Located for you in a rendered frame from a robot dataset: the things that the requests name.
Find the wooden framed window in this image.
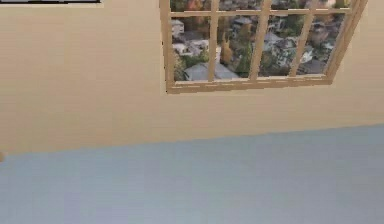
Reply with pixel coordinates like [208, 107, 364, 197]
[158, 0, 370, 95]

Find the black framed wall picture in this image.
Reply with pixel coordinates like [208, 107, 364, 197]
[0, 0, 102, 4]

